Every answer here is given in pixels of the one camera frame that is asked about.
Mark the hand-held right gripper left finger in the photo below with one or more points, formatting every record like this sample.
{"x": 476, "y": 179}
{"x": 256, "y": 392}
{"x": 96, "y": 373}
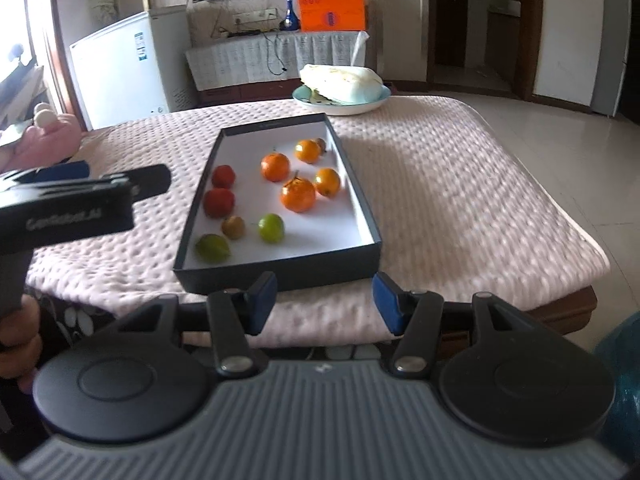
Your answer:
{"x": 262, "y": 305}

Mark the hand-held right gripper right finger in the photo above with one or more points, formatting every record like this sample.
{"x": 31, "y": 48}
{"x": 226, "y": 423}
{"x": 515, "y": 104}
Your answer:
{"x": 386, "y": 305}

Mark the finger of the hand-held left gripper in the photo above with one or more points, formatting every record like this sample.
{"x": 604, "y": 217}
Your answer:
{"x": 150, "y": 180}
{"x": 60, "y": 170}

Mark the red apple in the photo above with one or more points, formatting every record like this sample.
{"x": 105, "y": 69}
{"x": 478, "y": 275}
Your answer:
{"x": 218, "y": 202}
{"x": 223, "y": 176}

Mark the green round fruit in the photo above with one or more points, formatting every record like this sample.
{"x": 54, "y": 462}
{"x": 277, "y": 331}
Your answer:
{"x": 213, "y": 248}
{"x": 271, "y": 228}

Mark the brown kiwi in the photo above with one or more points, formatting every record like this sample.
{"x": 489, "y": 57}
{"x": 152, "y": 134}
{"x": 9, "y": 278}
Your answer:
{"x": 233, "y": 226}
{"x": 321, "y": 145}

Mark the grey cardboard box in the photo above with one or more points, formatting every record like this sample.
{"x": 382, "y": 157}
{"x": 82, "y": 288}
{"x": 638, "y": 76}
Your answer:
{"x": 320, "y": 230}

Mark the orange tangerine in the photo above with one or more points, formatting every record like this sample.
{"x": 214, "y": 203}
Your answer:
{"x": 298, "y": 194}
{"x": 275, "y": 166}

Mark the smooth orange fruit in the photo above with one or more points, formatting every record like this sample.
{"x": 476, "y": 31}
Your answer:
{"x": 327, "y": 182}
{"x": 307, "y": 151}

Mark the person's left hand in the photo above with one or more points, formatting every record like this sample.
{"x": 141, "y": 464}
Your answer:
{"x": 20, "y": 345}

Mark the dark floral bed sheet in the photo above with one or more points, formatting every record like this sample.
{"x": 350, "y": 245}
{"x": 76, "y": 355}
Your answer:
{"x": 75, "y": 315}

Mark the white chest freezer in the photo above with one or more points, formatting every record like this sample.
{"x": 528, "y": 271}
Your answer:
{"x": 120, "y": 70}

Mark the brown wooden tv cabinet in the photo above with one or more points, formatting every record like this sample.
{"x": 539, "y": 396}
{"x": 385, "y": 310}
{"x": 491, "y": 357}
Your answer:
{"x": 235, "y": 92}

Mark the white checked cloth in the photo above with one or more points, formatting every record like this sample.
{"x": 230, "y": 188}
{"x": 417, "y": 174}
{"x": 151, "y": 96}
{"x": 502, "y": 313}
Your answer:
{"x": 235, "y": 60}

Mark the light blue plate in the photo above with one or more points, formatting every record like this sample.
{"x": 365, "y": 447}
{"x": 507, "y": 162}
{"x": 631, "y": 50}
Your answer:
{"x": 350, "y": 107}

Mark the blue glass bottle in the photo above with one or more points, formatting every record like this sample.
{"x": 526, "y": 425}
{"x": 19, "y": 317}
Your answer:
{"x": 289, "y": 17}

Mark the napa cabbage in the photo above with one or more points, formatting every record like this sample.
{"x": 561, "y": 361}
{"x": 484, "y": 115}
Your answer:
{"x": 345, "y": 82}

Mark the teal plastic bag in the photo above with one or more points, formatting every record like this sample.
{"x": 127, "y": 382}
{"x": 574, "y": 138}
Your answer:
{"x": 622, "y": 360}

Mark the orange cardboard box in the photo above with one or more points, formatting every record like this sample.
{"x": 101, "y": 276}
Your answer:
{"x": 330, "y": 2}

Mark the wooden bed frame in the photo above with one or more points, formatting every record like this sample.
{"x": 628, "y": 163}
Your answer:
{"x": 550, "y": 315}

